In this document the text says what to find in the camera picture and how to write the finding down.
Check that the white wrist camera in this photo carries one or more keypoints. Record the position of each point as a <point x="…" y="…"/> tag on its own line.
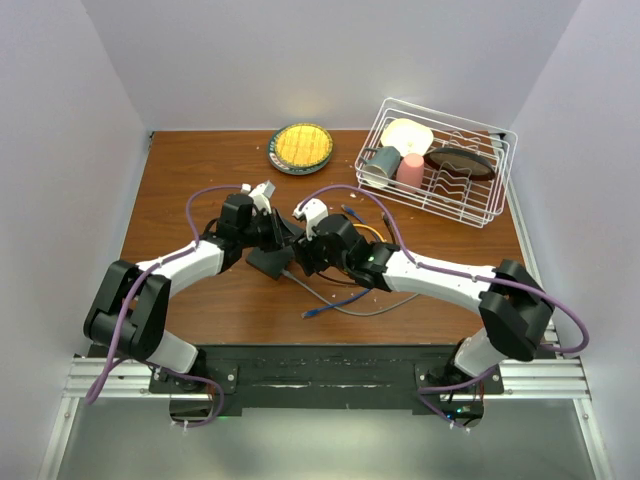
<point x="310" y="212"/>
<point x="261" y="195"/>

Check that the white bowl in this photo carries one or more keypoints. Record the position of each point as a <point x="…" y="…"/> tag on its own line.
<point x="407" y="136"/>

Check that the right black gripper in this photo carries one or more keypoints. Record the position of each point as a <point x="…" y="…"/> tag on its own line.
<point x="306" y="248"/>

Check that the aluminium frame rail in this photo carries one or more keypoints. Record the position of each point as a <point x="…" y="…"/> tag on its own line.
<point x="542" y="428"/>

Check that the pink cup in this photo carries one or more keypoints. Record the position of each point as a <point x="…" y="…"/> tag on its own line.
<point x="410" y="173"/>

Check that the brown plate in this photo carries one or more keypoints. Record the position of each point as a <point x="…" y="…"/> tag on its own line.
<point x="460" y="161"/>

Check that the white wire dish rack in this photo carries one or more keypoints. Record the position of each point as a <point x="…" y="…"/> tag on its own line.
<point x="456" y="197"/>

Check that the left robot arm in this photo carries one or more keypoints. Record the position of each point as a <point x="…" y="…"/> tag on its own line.
<point x="128" y="313"/>

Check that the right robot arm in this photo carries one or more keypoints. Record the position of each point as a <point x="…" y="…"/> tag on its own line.
<point x="514" y="310"/>

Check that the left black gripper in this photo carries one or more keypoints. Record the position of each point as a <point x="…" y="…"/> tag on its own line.
<point x="278" y="230"/>

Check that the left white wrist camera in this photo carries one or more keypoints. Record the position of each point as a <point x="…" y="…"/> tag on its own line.
<point x="261" y="195"/>

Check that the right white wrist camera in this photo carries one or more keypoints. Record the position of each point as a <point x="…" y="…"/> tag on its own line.
<point x="310" y="212"/>

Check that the black network switch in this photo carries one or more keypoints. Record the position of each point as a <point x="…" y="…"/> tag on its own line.
<point x="271" y="264"/>

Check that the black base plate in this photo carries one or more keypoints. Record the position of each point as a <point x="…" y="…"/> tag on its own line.
<point x="366" y="377"/>

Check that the grey mug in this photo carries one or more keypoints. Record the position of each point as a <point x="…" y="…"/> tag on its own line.
<point x="382" y="162"/>

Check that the yellow and green plate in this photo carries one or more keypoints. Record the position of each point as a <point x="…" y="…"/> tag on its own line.
<point x="300" y="149"/>

